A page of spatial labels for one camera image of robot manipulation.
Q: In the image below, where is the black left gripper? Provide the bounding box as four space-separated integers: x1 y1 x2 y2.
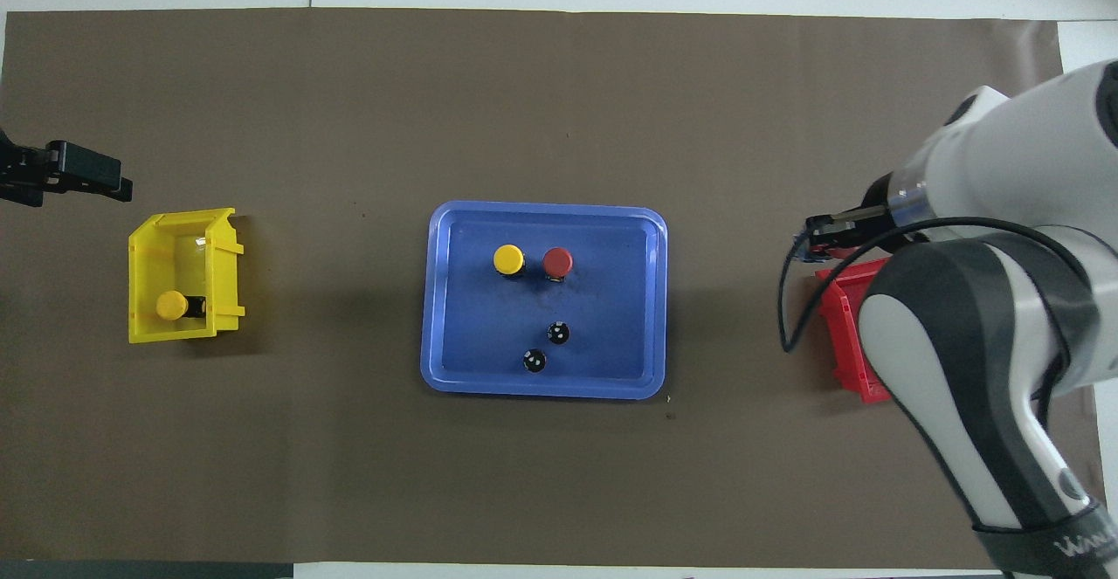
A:
0 129 134 209

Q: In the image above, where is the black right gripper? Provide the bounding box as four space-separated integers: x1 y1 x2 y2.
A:
790 173 901 262

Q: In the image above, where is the blue plastic tray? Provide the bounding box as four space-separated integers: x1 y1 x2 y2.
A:
419 200 670 402

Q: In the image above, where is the red plastic bin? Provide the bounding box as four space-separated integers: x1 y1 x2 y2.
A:
814 256 896 404

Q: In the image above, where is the yellow plastic bin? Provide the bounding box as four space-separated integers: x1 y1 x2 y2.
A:
128 207 246 345

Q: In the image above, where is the brown paper table mat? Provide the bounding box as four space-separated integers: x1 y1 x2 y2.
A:
0 7 1097 567

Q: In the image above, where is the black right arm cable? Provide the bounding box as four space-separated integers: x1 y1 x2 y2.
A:
779 217 1093 405

